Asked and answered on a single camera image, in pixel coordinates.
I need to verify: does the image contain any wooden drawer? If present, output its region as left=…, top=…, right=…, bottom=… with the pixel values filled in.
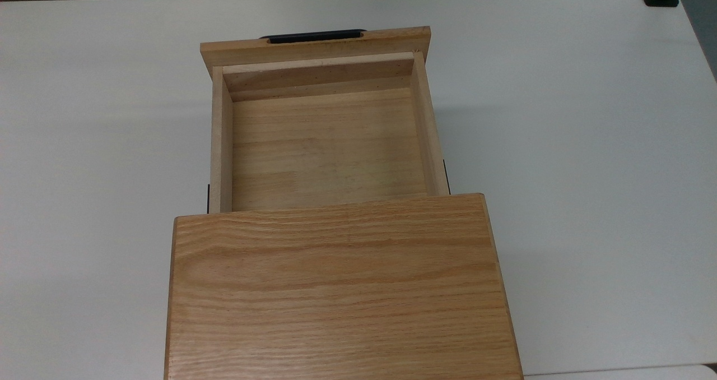
left=200, top=26, right=450, bottom=214

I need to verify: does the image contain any wooden cabinet body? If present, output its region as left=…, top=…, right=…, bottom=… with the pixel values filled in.
left=164, top=193, right=524, bottom=380

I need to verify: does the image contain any black drawer handle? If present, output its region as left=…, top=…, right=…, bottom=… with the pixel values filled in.
left=259, top=29, right=367, bottom=44

